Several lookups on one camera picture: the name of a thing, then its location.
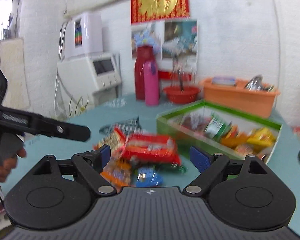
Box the green cardboard box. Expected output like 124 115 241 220
156 99 283 164

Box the long red snack packet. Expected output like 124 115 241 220
120 133 182 167

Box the red container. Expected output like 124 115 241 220
158 70 193 81

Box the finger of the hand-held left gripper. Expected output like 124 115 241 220
0 104 91 142

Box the white appliance with screen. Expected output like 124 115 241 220
57 52 122 105

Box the teal printed tablecloth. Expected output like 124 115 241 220
0 92 300 235

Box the white water purifier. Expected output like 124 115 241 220
64 12 103 59

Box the red plastic basket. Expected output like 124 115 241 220
163 85 201 104

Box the pink bottle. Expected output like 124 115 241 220
143 60 160 106

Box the red thermos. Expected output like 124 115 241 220
134 45 157 100

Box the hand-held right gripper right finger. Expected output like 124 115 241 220
182 145 268 197

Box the metal bowl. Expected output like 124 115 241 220
244 75 275 92

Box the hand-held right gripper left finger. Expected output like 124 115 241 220
32 144 118 197

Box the red snack packet cream label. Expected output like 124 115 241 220
94 127 127 155

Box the glass pitcher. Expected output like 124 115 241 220
170 54 195 90

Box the white wall cable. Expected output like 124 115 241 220
268 0 283 90

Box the person's left hand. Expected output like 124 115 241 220
0 144 27 183

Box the wall poster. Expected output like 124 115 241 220
131 19 198 61

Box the yellow nut packet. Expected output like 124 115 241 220
247 127 277 150

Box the red gold wall hanging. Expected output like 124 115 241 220
130 0 190 25

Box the blue plate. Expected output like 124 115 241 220
211 77 237 85

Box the orange snack packet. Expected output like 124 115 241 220
101 161 132 188

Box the green snack packet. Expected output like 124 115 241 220
205 115 232 140

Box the orange plastic basin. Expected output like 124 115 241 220
199 77 281 118

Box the blue snack packet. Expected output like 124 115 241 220
135 167 163 187

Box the spider plant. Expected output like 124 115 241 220
62 95 90 119

